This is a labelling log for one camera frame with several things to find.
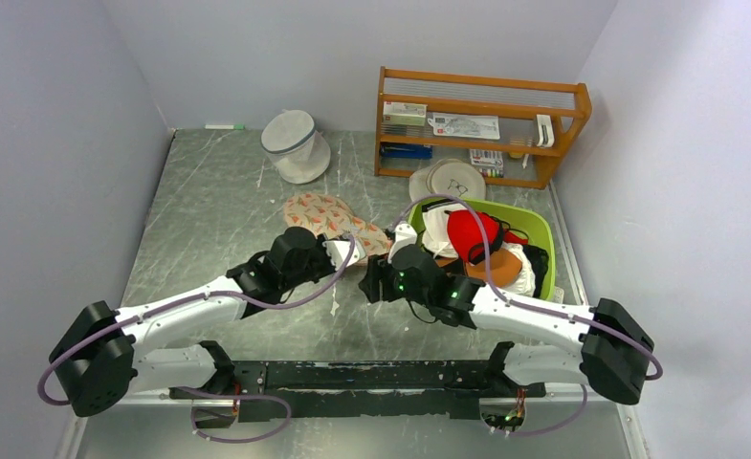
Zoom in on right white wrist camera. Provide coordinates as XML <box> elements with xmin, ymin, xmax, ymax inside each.
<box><xmin>387</xmin><ymin>220</ymin><xmax>417</xmax><ymax>263</ymax></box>

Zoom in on orange wooden shelf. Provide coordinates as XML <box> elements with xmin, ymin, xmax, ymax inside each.
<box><xmin>374</xmin><ymin>67</ymin><xmax>593</xmax><ymax>188</ymax></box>

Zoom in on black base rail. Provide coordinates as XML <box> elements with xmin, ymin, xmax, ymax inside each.
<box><xmin>199</xmin><ymin>360</ymin><xmax>546</xmax><ymax>423</ymax></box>

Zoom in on green white marker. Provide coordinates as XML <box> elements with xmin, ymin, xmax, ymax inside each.
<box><xmin>204</xmin><ymin>124</ymin><xmax>246</xmax><ymax>131</ymax></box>

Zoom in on green plastic basket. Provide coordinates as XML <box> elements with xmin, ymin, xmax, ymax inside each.
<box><xmin>406</xmin><ymin>199</ymin><xmax>556</xmax><ymax>300</ymax></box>

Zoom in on marker pen pack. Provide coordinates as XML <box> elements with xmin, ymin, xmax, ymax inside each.
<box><xmin>469</xmin><ymin>149</ymin><xmax>504</xmax><ymax>178</ymax></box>

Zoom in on white box on shelf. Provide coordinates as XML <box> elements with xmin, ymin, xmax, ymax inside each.
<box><xmin>382</xmin><ymin>100</ymin><xmax>427</xmax><ymax>126</ymax></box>

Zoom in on pink floral laundry bag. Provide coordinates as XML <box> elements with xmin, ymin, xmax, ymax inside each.
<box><xmin>282</xmin><ymin>192</ymin><xmax>392</xmax><ymax>267</ymax></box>

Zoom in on white bra black trim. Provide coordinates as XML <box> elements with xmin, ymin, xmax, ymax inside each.
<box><xmin>420</xmin><ymin>198</ymin><xmax>465</xmax><ymax>259</ymax></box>

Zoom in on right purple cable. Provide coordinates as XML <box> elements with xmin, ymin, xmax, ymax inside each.
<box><xmin>387</xmin><ymin>193</ymin><xmax>664</xmax><ymax>438</ymax></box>

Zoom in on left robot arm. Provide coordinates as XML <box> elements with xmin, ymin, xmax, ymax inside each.
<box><xmin>37</xmin><ymin>227</ymin><xmax>364</xmax><ymax>417</ymax></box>

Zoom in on round white mesh bag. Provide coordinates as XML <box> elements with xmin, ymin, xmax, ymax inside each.
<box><xmin>409</xmin><ymin>159</ymin><xmax>487</xmax><ymax>201</ymax></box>

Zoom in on red bra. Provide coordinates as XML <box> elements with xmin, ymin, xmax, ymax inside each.
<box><xmin>447</xmin><ymin>209</ymin><xmax>529</xmax><ymax>265</ymax></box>

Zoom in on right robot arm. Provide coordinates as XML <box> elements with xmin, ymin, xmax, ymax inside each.
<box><xmin>359</xmin><ymin>245</ymin><xmax>654</xmax><ymax>405</ymax></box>

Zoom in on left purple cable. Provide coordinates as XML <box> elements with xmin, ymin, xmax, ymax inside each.
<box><xmin>36</xmin><ymin>232</ymin><xmax>357</xmax><ymax>445</ymax></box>

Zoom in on white silver device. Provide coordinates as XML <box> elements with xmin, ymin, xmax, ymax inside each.
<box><xmin>535</xmin><ymin>114</ymin><xmax>555</xmax><ymax>148</ymax></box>

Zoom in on orange bra black straps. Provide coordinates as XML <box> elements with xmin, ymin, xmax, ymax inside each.
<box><xmin>431</xmin><ymin>245</ymin><xmax>524</xmax><ymax>290</ymax></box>

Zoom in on small white red box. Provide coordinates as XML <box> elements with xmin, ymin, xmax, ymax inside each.
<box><xmin>552</xmin><ymin>287</ymin><xmax>564</xmax><ymax>304</ymax></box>

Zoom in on white cylindrical mesh bag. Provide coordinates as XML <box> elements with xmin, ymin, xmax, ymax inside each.
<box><xmin>260</xmin><ymin>110</ymin><xmax>331</xmax><ymax>185</ymax></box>

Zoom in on white flat packet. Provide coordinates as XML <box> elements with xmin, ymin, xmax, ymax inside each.
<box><xmin>427</xmin><ymin>112</ymin><xmax>501</xmax><ymax>141</ymax></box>

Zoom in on purple cable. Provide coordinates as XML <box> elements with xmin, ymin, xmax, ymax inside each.
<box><xmin>387</xmin><ymin>193</ymin><xmax>664</xmax><ymax>438</ymax></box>
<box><xmin>36</xmin><ymin>232</ymin><xmax>357</xmax><ymax>445</ymax></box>

